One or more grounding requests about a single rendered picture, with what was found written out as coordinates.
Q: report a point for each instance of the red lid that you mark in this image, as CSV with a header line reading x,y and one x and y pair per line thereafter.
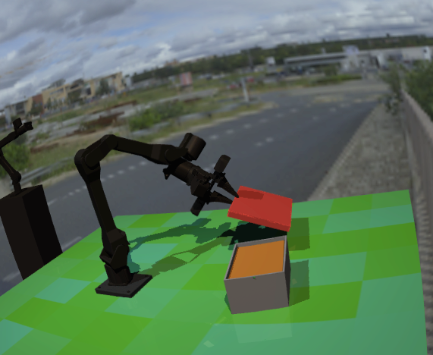
x,y
262,208

